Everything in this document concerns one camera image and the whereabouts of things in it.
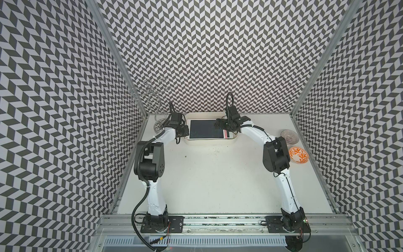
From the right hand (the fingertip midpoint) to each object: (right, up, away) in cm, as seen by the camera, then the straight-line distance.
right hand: (221, 125), depth 102 cm
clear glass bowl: (+46, -7, 0) cm, 46 cm away
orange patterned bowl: (+46, -18, -8) cm, 50 cm away
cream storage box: (-9, +7, +6) cm, 13 cm away
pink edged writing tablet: (-10, -2, +3) cm, 11 cm away
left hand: (-24, -4, -1) cm, 24 cm away
